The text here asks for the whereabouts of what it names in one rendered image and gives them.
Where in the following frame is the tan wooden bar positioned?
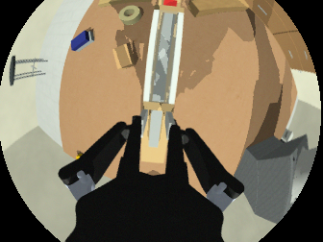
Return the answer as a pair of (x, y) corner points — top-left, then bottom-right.
(187, 0), (250, 17)

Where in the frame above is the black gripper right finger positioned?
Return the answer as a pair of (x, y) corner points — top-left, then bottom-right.
(164, 111), (244, 222)

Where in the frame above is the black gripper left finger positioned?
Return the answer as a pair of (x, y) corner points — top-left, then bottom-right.
(58, 109), (148, 218)

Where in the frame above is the tan wooden block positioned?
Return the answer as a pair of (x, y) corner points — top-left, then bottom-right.
(112, 43), (135, 70)

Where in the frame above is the beige roll of tape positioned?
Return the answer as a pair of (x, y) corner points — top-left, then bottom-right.
(119, 6), (141, 25)

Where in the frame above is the red cube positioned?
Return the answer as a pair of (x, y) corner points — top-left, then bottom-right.
(163, 0), (177, 7)

